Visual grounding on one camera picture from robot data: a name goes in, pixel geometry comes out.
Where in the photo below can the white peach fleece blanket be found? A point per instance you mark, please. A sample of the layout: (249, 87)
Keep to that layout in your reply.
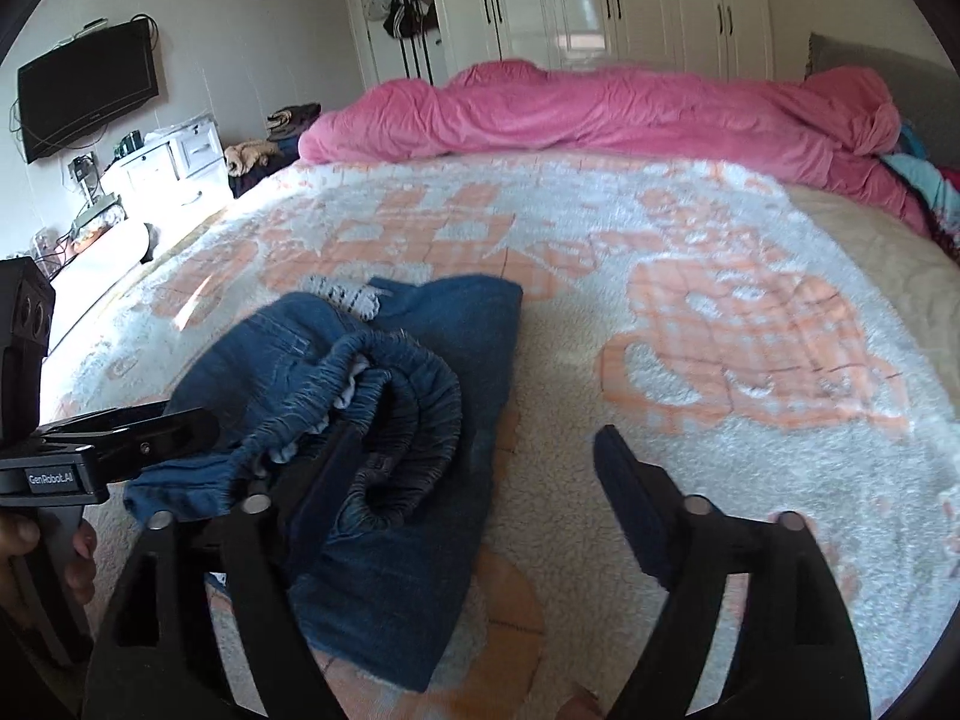
(675, 405)

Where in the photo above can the white door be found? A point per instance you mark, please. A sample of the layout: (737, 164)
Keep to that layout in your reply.
(367, 52)

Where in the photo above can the white drawer cabinet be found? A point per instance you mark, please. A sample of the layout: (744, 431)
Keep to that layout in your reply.
(169, 165)

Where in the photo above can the clear plastic container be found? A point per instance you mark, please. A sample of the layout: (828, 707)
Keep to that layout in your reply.
(97, 219)

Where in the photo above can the blue denim pants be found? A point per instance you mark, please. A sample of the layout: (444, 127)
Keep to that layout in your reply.
(442, 360)

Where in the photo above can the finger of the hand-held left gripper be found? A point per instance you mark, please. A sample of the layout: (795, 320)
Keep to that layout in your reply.
(105, 424)
(165, 442)

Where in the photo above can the grey black hanging bag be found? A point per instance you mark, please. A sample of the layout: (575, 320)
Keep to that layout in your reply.
(426, 11)

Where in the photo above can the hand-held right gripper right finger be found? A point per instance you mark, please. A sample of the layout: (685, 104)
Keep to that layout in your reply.
(626, 502)

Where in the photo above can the person's left hand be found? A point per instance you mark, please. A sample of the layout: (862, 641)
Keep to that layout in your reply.
(15, 536)

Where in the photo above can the pink duvet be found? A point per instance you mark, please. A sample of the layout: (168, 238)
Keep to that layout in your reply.
(600, 112)

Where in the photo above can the magenta pillow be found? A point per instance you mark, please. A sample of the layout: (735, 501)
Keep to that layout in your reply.
(951, 210)

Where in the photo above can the beige quilted bed cover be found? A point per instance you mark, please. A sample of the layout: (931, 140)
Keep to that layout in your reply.
(892, 255)

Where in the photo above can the white wardrobe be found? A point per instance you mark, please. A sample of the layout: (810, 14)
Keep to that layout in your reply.
(600, 7)

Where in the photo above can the green box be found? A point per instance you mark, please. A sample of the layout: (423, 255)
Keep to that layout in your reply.
(127, 144)

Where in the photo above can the person's right hand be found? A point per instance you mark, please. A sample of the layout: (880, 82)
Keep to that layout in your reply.
(579, 706)

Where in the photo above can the grey headboard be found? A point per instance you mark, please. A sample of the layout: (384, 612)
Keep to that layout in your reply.
(870, 60)

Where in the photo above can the white desk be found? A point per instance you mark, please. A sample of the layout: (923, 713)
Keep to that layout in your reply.
(97, 270)

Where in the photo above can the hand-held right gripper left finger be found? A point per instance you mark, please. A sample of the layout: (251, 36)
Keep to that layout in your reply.
(319, 495)

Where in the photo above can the dark folded clothes pile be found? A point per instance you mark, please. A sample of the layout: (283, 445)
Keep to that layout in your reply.
(294, 120)

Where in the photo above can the tan cloth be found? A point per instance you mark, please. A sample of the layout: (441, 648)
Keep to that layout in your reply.
(249, 156)

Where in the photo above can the teal patterned pillow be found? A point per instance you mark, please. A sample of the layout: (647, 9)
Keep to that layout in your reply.
(919, 172)

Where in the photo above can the black wall television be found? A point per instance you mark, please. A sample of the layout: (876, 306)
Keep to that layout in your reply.
(86, 90)

